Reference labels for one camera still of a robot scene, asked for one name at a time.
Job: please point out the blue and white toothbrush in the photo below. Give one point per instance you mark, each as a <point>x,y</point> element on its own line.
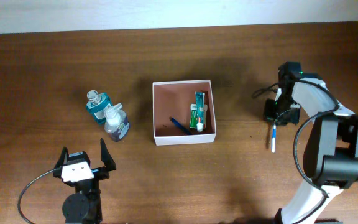
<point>274,133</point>

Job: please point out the blue disposable razor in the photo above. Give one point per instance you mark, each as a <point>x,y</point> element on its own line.
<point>180,126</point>

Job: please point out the teal mouthwash bottle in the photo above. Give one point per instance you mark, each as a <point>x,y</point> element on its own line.
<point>97,104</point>

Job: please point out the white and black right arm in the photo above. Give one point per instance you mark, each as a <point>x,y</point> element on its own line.
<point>325,147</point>

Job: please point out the clear foaming soap pump bottle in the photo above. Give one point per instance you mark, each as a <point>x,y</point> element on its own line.
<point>117,124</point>

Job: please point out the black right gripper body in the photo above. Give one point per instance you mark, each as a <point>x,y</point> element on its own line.
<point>283,112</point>

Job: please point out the toothpaste tube white cap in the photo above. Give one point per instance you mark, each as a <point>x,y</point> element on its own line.
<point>200,110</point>

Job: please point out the white cardboard box pink interior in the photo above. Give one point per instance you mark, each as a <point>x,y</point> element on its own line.
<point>173,99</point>

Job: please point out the green soap packet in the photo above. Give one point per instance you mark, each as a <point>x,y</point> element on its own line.
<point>194,112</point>

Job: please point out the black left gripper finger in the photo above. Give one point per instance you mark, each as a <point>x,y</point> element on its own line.
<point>106,158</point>
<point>62,160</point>

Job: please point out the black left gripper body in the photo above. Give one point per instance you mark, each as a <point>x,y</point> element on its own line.
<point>100,173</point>

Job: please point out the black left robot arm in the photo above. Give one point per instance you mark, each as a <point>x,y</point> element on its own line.
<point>83,206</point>

